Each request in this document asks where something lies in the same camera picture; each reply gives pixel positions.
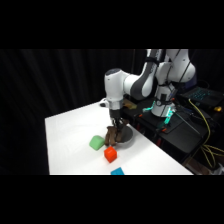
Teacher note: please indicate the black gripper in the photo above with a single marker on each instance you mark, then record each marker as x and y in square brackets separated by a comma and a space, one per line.
[115, 114]

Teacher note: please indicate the brown plush deer toy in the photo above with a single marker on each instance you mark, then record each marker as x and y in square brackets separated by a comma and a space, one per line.
[110, 136]

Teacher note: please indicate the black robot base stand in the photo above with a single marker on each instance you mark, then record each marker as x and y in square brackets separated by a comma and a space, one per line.
[180, 130]

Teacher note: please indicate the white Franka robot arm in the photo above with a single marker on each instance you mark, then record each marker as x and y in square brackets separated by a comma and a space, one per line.
[146, 80]

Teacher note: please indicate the grey bowl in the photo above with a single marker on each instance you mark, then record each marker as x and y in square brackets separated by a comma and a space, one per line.
[126, 134]

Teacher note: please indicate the green foam block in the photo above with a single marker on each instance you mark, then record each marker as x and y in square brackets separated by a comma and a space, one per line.
[96, 142]

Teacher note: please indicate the red cube block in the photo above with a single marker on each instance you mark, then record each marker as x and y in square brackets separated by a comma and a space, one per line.
[110, 154]

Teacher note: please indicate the blue cube block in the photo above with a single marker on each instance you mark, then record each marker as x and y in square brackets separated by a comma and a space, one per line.
[117, 172]

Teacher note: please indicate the black curtain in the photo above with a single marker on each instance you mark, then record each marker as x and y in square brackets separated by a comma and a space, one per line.
[66, 83]

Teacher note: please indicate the laptop with lit keyboard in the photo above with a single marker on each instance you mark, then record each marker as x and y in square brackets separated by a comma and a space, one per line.
[201, 95]

